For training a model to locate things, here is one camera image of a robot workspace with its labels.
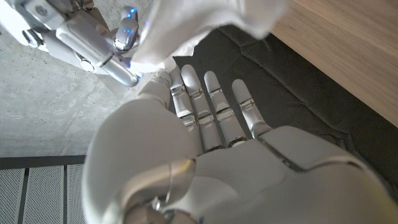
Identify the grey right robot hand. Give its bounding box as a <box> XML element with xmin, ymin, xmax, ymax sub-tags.
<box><xmin>0</xmin><ymin>0</ymin><xmax>147</xmax><ymax>88</ymax></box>

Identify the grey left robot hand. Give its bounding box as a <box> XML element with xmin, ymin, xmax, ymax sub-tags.
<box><xmin>81</xmin><ymin>63</ymin><xmax>398</xmax><ymax>224</ymax></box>

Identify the white shipping label sheet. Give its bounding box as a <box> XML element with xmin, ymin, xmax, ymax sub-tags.
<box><xmin>129</xmin><ymin>0</ymin><xmax>289</xmax><ymax>75</ymax></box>

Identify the black floor mat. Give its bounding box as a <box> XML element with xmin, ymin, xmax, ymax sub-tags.
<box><xmin>167</xmin><ymin>24</ymin><xmax>398</xmax><ymax>202</ymax></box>

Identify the grey perforated metal panel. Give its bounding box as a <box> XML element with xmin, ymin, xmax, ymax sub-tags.
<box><xmin>0</xmin><ymin>154</ymin><xmax>88</xmax><ymax>224</ymax></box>

